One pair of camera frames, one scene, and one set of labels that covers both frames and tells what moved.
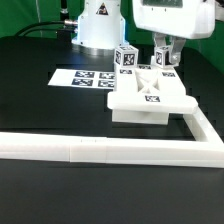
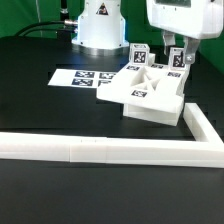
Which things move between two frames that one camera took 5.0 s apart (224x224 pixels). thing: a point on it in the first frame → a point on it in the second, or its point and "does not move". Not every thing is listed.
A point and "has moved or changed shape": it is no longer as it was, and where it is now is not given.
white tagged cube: x=126 y=56 has moved or changed shape
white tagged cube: x=163 y=56 has moved or changed shape
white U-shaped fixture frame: x=206 y=150 does not move
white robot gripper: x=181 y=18 → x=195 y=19
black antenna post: x=65 y=33 does not move
